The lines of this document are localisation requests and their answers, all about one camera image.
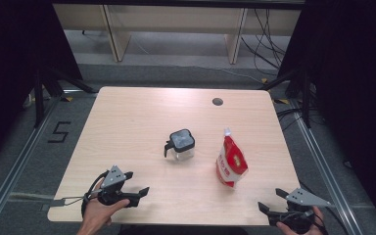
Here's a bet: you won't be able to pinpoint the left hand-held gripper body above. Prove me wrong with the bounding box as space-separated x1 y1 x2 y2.
97 164 141 209

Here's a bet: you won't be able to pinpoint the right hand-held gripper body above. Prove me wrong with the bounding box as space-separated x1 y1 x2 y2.
267 187 332 234

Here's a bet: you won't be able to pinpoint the red and white spouted pouch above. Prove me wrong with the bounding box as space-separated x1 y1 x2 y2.
215 127 249 189

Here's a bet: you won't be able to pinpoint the clear jar with black lid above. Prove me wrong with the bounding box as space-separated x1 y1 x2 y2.
164 128 196 162

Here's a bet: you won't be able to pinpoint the person's right hand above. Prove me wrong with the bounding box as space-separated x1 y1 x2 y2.
276 207 326 235

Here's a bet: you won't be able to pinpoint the person's left hand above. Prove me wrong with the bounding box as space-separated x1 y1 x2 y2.
82 178 131 229

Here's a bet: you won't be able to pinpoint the person's dark clothing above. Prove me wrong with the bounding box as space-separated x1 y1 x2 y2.
118 225 249 235

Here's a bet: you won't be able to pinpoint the grey tape strip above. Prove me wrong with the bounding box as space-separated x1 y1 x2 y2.
41 199 67 212

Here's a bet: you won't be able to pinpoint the black metal stand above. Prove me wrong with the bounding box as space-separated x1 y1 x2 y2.
33 67 98 128
258 70 312 129

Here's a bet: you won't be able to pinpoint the black curtain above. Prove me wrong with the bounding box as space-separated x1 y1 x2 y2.
277 0 376 235
0 0 83 170

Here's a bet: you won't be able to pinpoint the light wooden shelf unit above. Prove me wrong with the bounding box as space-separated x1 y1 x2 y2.
52 3 303 65

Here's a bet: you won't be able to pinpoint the left gripper black wrist strap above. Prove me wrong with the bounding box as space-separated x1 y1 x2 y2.
62 170 110 217

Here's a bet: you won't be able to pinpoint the aluminium floor rail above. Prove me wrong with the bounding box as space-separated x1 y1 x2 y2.
0 97 62 235
290 97 363 235

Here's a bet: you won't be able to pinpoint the thin black cable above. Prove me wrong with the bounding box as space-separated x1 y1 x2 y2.
326 206 352 235

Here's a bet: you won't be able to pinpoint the black floor cables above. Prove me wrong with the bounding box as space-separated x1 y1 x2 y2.
275 107 326 132

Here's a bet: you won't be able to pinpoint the bundle of black cables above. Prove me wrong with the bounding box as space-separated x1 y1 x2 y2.
240 8 291 77

